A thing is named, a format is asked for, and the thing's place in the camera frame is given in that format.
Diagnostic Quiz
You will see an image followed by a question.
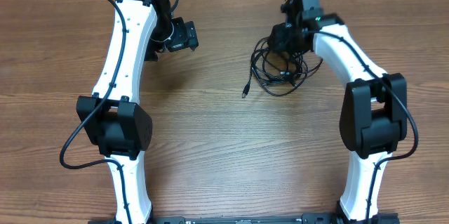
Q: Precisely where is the black thin micro-USB cable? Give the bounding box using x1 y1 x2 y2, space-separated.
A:
250 41 309 98

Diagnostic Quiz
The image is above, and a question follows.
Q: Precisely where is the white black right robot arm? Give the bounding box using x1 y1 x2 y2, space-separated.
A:
268 0 409 223

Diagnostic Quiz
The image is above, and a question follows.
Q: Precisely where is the black USB-A cable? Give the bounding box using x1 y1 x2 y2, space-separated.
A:
241 37 278 99

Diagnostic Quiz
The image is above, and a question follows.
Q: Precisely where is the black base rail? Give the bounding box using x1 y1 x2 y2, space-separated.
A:
87 211 401 224

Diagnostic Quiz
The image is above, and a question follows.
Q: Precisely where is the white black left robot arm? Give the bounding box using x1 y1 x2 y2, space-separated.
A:
76 0 199 223

